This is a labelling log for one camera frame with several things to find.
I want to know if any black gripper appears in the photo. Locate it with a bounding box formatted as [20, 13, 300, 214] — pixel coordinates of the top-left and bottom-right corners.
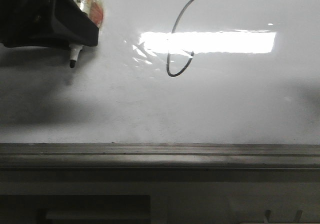
[0, 0, 99, 48]

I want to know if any black white whiteboard marker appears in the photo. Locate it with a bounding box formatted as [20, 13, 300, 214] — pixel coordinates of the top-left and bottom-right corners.
[68, 0, 105, 69]

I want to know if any white whiteboard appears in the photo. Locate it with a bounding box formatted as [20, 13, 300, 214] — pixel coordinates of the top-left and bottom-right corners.
[0, 0, 320, 144]

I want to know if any aluminium whiteboard ledge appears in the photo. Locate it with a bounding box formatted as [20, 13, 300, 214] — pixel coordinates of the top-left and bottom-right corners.
[0, 143, 320, 169]

